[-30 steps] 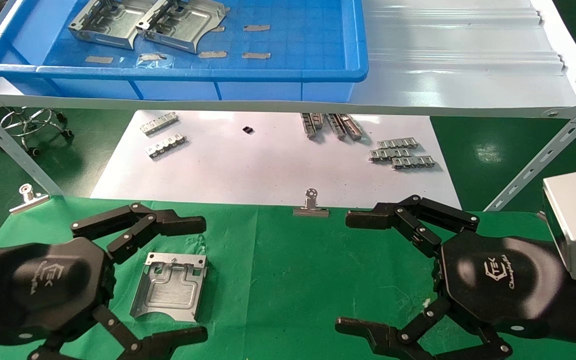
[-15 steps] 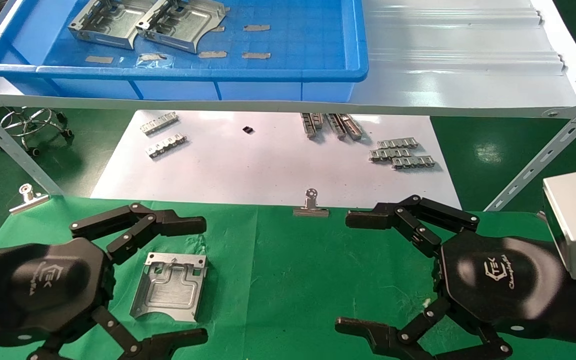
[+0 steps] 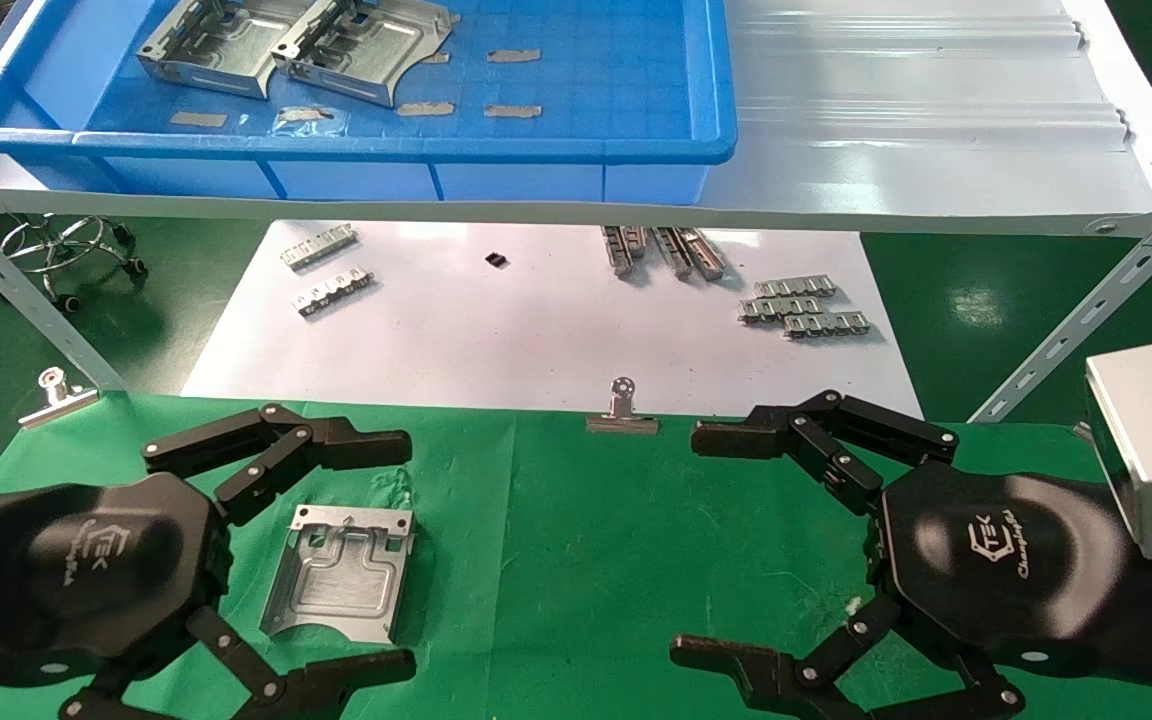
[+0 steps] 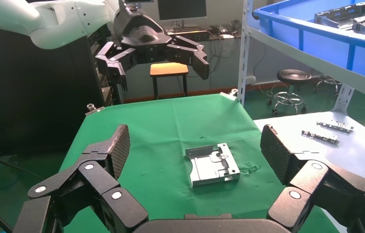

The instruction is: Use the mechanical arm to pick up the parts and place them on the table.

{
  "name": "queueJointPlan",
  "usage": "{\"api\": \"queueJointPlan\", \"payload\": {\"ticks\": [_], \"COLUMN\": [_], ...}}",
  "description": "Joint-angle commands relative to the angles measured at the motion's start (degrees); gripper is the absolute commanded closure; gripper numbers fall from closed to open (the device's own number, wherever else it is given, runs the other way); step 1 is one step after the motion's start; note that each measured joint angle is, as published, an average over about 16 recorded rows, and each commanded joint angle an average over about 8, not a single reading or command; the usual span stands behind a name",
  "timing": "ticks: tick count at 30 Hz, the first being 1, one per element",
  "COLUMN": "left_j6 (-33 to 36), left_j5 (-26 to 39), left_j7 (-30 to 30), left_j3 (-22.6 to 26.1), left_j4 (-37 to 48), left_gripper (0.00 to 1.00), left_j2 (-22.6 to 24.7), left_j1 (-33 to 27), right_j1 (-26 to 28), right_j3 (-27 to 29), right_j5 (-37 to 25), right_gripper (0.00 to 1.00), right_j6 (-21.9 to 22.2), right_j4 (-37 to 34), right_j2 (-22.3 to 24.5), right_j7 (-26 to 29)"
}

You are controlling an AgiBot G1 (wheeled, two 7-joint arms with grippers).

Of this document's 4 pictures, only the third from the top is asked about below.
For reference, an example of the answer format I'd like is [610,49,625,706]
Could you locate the chrome stool base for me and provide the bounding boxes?
[0,214,149,313]

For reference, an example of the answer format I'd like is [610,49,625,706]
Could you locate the slotted metal shelf brace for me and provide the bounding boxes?
[968,180,1152,423]
[0,195,127,393]

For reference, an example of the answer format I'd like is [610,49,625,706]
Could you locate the green table cloth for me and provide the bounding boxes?
[0,392,1152,720]

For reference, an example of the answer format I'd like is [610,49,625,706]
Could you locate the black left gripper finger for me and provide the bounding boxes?
[58,603,419,720]
[144,402,413,526]

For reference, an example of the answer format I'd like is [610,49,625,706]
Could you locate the clear crumpled tape piece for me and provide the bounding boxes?
[273,105,350,136]

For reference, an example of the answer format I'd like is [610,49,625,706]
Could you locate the stamped metal bracket part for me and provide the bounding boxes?
[259,505,417,644]
[136,0,312,99]
[268,0,455,109]

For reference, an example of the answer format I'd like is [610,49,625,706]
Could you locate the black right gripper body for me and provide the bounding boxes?
[866,460,1139,673]

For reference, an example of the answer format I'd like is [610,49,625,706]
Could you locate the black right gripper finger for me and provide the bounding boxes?
[691,390,959,517]
[670,590,1027,720]

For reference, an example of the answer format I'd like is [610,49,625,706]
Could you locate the silver binder clip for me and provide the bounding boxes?
[18,367,99,429]
[586,376,660,435]

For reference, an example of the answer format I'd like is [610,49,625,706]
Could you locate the blue plastic bin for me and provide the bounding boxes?
[0,0,737,206]

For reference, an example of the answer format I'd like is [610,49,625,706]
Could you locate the white metal shelf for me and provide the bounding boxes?
[0,0,1152,239]

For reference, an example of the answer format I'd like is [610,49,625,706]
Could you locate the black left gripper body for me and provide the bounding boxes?
[0,470,234,689]

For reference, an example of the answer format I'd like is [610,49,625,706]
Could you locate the white paper sheet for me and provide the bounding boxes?
[181,220,927,421]

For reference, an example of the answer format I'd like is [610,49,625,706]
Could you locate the notched metal strip part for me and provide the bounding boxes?
[784,311,872,339]
[601,226,649,277]
[681,228,729,279]
[738,295,825,324]
[652,227,695,280]
[292,265,375,318]
[754,277,837,298]
[281,224,357,271]

